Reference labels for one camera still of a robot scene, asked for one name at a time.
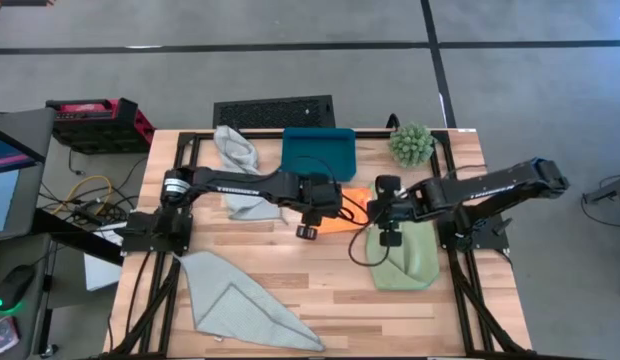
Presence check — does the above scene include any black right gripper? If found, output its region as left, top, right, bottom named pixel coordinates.
left=367, top=174, right=417, bottom=249

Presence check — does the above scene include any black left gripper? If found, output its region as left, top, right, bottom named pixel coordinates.
left=289, top=172, right=345, bottom=241

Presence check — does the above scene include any orange microfiber towel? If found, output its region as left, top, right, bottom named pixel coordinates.
left=317, top=185, right=375, bottom=235

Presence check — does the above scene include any green microfiber towel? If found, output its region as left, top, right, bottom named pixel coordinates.
left=364, top=187, right=441, bottom=292

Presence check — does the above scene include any gray waffle microfiber towel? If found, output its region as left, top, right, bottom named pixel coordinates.
left=178, top=251, right=325, bottom=353
left=213, top=124, right=289, bottom=222

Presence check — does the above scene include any teal plastic bin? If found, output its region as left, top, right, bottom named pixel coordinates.
left=280, top=127, right=358, bottom=182

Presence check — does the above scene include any green spiky artificial plant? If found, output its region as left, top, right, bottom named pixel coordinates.
left=388, top=123, right=436, bottom=169

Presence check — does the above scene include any black perforated panel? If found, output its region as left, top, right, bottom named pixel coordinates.
left=212, top=94, right=337, bottom=130

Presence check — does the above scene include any red and black toolbox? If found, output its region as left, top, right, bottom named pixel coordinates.
left=44, top=97, right=156, bottom=155

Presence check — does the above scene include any white paper sheet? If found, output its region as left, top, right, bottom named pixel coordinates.
left=83, top=252, right=122, bottom=292

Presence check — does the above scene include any gray desk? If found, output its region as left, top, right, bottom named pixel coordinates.
left=0, top=232, right=54, bottom=360

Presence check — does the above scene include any gray computer monitor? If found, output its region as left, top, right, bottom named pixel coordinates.
left=0, top=107, right=57, bottom=244

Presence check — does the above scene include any black computer mouse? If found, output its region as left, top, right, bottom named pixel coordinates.
left=0, top=263, right=37, bottom=312

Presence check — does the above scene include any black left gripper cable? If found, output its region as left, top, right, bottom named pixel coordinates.
left=294, top=154, right=371, bottom=226

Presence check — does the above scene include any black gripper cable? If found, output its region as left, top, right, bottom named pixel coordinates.
left=294, top=154, right=371, bottom=226
left=348, top=219, right=391, bottom=268

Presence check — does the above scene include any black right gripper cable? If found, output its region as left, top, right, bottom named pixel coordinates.
left=348, top=219, right=391, bottom=268

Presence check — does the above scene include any black aluminium table frame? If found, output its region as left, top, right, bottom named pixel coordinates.
left=107, top=129, right=536, bottom=359

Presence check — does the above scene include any yellow cable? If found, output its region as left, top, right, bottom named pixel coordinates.
left=52, top=174, right=114, bottom=216

